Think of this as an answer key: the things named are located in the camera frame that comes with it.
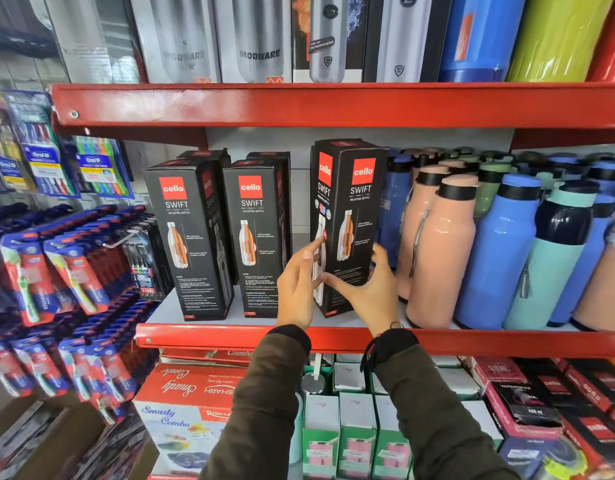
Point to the brown cardboard carton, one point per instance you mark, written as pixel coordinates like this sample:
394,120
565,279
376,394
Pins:
47,439

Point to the group of pastel water bottles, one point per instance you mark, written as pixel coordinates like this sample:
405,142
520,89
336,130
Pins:
492,254

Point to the black flame print bottle box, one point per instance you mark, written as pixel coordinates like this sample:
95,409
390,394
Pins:
330,34

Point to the red white combo box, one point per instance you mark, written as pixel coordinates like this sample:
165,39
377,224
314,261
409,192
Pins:
187,414

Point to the blue toothbrush multipack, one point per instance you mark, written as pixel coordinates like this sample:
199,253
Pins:
102,167
40,144

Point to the rows of red blue toothbrush packets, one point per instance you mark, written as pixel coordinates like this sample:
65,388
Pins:
62,294

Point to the grey steel bottle box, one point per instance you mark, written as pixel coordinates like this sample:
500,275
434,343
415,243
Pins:
257,39
180,39

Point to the person's left forearm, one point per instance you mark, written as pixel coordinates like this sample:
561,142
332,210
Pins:
265,404

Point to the group of black red boxes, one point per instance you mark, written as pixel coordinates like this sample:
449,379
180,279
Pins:
562,409

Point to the yellow toothbrush pack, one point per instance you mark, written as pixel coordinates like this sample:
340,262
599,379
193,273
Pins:
5,144

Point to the person's left fingers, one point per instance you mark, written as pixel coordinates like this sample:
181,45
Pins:
314,249

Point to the person's right thumb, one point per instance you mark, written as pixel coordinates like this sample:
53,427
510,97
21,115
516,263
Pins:
337,283

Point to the flat red combo box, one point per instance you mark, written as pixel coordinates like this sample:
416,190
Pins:
207,354

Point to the red flask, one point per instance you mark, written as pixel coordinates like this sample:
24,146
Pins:
612,49

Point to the person's right hand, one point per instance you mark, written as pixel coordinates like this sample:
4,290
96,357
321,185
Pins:
377,304

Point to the green flask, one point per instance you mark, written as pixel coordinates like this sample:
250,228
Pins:
557,37

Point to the person's left hand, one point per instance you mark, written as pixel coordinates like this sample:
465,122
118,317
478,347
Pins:
293,289

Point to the red metal shelf board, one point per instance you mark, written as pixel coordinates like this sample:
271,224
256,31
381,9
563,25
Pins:
487,342
312,104

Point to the black toothbrush pack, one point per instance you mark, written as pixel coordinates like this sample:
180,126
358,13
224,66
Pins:
147,259

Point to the person's right forearm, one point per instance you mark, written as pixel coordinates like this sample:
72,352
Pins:
432,414

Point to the group of green white boxes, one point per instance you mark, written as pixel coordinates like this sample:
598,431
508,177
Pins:
357,424

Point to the blue flask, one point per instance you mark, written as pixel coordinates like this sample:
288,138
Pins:
480,37

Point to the black steel bottle box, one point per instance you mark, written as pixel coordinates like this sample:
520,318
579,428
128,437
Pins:
402,37

